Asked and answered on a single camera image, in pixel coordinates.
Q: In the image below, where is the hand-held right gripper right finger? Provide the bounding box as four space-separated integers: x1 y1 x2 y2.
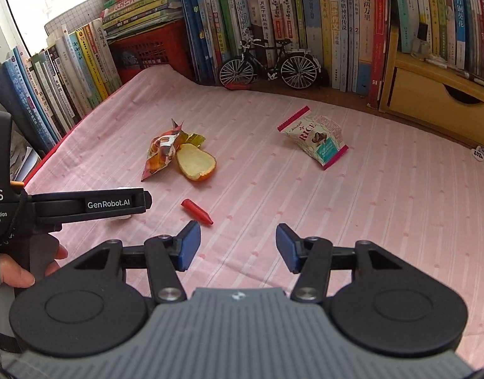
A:
275 223 402 304

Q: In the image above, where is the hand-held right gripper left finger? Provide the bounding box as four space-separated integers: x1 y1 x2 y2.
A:
74 220 202 304

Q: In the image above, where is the red cone-shaped piece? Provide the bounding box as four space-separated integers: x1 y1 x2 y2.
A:
181 199 214 227

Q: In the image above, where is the orange snack wrapper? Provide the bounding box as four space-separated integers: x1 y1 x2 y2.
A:
141 118 207 182

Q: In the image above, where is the person's left hand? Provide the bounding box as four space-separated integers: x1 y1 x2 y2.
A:
0 243 69 290

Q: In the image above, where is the orange peel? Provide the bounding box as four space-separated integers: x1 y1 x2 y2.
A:
176 144 218 182

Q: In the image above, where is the pink striped cloth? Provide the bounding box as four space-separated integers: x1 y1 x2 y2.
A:
25 67 484 368

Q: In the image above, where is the white and pink snack packet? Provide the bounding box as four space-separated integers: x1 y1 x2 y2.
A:
277 106 349 171

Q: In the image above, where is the row of books beside window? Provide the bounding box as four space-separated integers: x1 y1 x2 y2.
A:
1 18 122 154

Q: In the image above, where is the red plastic crate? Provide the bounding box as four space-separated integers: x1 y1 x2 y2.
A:
108 20 195 85

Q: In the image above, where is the black model bicycle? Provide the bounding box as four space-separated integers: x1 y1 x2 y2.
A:
219 27 322 89

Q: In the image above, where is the stack of flat-lying books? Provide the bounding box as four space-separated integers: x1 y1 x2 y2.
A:
101 0 183 42

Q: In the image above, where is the white grid board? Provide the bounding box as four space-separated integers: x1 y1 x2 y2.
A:
44 16 108 42

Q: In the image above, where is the yellow wooden desk shelf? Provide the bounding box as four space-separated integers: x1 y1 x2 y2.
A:
378 27 484 151

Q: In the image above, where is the row of tall standing books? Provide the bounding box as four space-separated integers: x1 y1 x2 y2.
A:
175 0 390 109

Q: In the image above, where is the pen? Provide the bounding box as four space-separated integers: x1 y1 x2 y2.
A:
424 57 484 87

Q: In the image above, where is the row of books on shelf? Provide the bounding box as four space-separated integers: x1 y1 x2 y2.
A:
390 0 484 81

